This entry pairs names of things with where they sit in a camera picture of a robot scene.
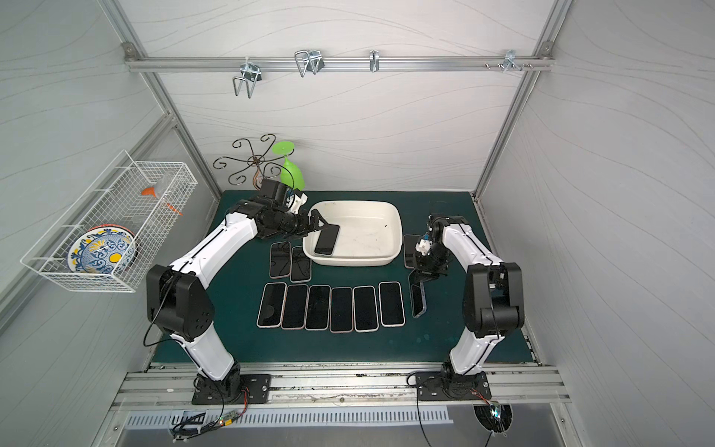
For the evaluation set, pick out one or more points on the aluminium top rail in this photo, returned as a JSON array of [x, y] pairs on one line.
[[333, 64]]

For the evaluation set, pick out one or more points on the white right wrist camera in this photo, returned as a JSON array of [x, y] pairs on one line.
[[423, 246]]

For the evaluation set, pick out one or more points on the light pink case phone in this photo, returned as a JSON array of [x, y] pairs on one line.
[[271, 307]]

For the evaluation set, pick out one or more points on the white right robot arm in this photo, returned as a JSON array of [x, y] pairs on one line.
[[492, 303]]

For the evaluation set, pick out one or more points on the clear case phone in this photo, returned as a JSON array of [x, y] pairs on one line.
[[418, 300]]

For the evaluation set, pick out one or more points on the white wire wall basket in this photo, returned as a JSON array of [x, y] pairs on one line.
[[114, 198]]

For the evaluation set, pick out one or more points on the metal hook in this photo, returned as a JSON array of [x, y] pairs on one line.
[[309, 61], [249, 75]]

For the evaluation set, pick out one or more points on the green plastic wine glass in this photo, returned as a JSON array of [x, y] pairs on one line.
[[290, 173]]

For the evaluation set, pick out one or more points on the white vent strip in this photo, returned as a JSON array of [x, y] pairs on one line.
[[353, 417]]

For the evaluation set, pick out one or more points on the black phone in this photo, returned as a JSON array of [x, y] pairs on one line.
[[409, 249], [280, 260]]

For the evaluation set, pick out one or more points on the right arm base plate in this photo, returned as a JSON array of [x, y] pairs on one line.
[[448, 387]]

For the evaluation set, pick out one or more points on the middle metal hook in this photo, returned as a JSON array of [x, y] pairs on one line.
[[309, 61]]

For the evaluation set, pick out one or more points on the pale green case phone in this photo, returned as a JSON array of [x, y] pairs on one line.
[[301, 269]]

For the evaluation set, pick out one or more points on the small metal bracket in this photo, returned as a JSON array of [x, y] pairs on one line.
[[374, 61]]

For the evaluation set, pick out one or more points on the cream case phone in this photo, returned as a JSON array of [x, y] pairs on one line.
[[365, 309]]

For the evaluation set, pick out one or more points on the left metal hook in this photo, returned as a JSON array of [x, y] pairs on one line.
[[249, 75]]

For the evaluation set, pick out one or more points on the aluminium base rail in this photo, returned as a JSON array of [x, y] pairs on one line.
[[167, 386]]

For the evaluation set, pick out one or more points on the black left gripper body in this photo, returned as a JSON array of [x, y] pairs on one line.
[[311, 223]]

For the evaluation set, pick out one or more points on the dark green screen phone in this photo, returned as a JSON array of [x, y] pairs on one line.
[[327, 240]]

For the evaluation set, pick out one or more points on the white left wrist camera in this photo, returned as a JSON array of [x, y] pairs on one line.
[[297, 199]]

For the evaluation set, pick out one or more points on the rose case phone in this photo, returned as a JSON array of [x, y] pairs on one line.
[[295, 306]]

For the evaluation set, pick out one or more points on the white plastic storage box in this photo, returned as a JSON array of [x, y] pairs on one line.
[[370, 233]]

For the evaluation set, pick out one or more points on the black metal cup stand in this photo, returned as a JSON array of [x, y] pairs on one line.
[[248, 165]]

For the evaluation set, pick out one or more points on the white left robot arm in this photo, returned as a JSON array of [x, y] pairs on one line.
[[177, 295]]

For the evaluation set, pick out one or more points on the blue yellow patterned plate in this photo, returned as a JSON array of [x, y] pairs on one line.
[[106, 249]]

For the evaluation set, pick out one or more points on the dark pink case phone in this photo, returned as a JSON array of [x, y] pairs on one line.
[[391, 304]]

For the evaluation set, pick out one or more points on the orange plastic funnel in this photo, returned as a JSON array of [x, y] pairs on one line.
[[158, 193]]

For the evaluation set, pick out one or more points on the mint green case phone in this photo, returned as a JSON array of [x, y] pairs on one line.
[[318, 308]]

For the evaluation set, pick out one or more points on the green table mat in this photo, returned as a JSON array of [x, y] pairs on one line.
[[237, 290]]

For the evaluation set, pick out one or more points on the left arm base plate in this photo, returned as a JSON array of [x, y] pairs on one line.
[[235, 388]]

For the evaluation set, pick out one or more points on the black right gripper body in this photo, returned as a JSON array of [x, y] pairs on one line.
[[424, 270]]

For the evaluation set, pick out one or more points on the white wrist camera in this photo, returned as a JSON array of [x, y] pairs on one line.
[[297, 199], [423, 246]]

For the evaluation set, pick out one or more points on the right metal bracket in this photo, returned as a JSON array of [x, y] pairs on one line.
[[510, 63]]

